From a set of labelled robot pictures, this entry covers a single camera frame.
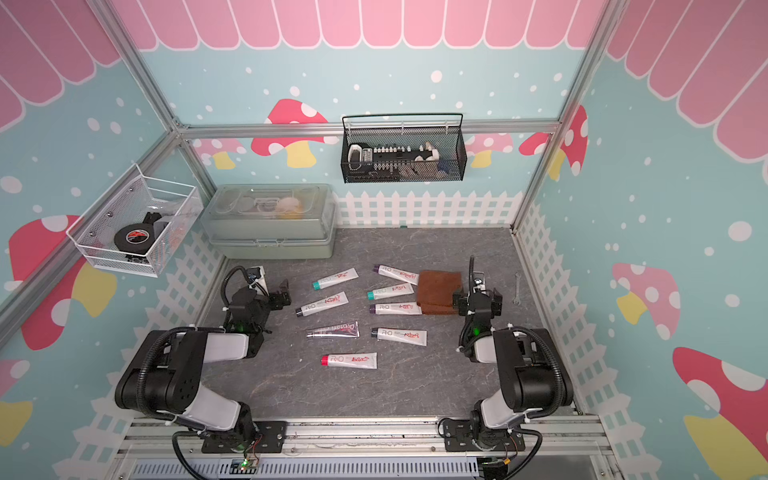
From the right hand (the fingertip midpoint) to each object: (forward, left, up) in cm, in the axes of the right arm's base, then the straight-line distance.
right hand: (478, 287), depth 93 cm
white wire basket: (+8, +84, +28) cm, 89 cm away
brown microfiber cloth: (+2, +13, -6) cm, 14 cm away
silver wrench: (0, -14, -8) cm, 16 cm away
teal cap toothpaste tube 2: (+3, +28, -6) cm, 28 cm away
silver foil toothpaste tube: (-11, +41, -6) cm, 43 cm away
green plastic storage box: (+24, +69, +7) cm, 74 cm away
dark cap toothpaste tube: (-1, +48, -5) cm, 48 cm away
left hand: (+1, +65, +1) cm, 65 cm away
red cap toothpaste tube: (-20, +35, -6) cm, 41 cm away
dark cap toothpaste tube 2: (-13, +23, -6) cm, 28 cm away
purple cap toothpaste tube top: (+10, +25, -6) cm, 28 cm away
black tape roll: (-3, +88, +28) cm, 92 cm away
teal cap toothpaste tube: (+9, +47, -6) cm, 48 cm away
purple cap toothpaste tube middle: (-3, +21, -7) cm, 22 cm away
